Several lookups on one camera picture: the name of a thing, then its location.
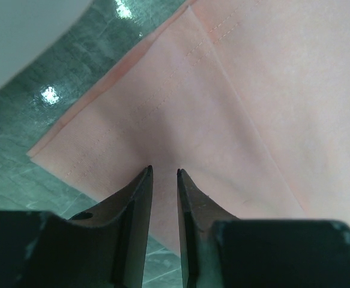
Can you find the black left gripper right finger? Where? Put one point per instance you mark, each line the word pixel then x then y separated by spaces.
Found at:
pixel 221 250

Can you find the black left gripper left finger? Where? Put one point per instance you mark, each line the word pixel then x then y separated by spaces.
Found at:
pixel 103 246

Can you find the salmon pink t-shirt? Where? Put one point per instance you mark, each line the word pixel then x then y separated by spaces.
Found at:
pixel 251 98

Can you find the white plastic laundry basket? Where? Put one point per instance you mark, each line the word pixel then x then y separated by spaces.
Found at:
pixel 28 28

